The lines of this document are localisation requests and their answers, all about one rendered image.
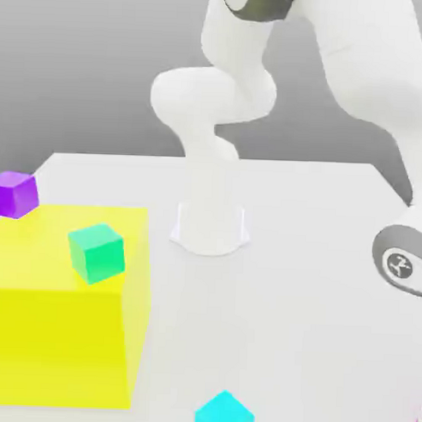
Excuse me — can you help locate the large yellow box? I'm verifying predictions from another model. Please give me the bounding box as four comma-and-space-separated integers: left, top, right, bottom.
0, 202, 156, 412

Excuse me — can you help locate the small purple cube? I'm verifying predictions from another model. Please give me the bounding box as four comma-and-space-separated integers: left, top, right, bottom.
0, 169, 41, 220

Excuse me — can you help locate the small cyan cube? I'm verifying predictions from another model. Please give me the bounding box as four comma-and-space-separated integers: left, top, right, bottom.
193, 388, 257, 422

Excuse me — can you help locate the small green cube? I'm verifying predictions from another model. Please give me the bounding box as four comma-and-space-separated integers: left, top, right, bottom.
65, 222, 128, 287

